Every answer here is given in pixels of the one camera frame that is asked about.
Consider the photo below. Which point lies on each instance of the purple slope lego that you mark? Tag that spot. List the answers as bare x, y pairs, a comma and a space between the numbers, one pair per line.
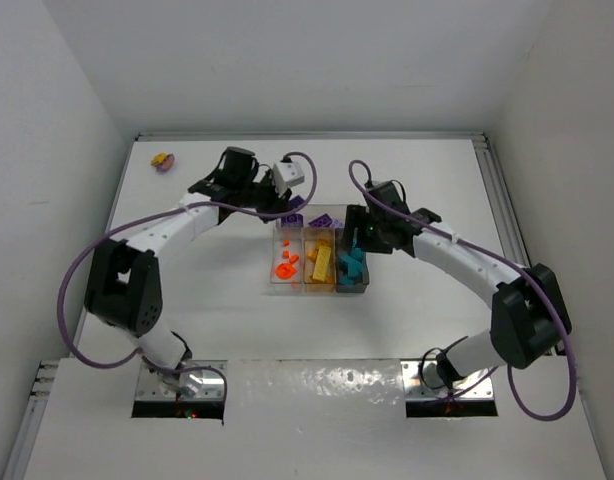
322, 221

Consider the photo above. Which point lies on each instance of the metal base plate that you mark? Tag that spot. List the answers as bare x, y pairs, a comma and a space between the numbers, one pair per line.
422, 384
205, 382

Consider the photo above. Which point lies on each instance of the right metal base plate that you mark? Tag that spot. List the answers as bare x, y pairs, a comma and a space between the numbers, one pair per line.
422, 384

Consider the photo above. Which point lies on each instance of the clear front-left container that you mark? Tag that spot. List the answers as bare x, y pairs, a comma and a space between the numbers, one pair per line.
280, 254

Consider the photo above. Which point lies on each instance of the grey plastic container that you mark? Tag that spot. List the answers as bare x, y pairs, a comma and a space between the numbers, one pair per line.
362, 282

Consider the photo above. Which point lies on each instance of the lilac printed lego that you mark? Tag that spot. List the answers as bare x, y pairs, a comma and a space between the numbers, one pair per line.
163, 162

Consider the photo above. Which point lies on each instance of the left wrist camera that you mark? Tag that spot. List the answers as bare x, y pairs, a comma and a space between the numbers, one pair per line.
287, 174

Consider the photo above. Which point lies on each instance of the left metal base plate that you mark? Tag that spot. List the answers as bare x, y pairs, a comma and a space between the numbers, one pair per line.
205, 382

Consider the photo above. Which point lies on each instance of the purple printed lego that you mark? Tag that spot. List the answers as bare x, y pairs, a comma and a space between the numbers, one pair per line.
292, 221

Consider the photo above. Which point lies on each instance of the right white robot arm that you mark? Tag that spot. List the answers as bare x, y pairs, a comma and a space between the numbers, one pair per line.
528, 314

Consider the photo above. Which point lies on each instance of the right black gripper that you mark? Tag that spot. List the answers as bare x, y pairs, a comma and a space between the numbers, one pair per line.
360, 230

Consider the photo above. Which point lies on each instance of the long yellow lego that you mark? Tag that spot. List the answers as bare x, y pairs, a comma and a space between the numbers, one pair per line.
321, 264

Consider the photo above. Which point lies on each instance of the white front cover panel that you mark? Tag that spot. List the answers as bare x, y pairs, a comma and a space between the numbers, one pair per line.
298, 420

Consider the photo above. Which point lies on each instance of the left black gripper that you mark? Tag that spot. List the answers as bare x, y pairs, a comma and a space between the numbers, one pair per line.
272, 203

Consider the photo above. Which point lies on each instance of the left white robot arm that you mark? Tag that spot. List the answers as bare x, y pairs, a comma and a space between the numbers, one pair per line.
124, 286

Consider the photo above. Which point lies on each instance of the clear rear container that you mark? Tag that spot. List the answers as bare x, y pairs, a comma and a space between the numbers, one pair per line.
336, 211

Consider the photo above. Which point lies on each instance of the orange lego cluster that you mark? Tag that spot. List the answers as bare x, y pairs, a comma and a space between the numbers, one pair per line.
285, 271

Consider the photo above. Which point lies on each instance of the amber plastic container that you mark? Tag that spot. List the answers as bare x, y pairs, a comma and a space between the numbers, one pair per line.
319, 287

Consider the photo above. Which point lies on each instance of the rear aluminium rail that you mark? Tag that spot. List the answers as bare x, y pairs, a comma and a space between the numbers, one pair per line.
310, 135

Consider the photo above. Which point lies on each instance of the teal square lego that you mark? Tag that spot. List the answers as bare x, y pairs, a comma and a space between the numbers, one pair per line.
345, 280

